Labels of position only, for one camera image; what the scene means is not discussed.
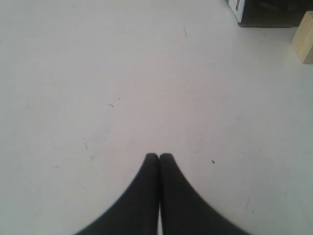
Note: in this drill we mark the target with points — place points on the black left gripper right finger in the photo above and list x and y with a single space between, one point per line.
183 211

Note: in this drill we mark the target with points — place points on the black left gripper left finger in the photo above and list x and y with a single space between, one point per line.
136 210

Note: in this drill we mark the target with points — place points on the light wooden cube block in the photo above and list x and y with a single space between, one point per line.
303 39

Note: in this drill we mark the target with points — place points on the blue white cardboard box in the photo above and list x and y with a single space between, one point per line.
269 13

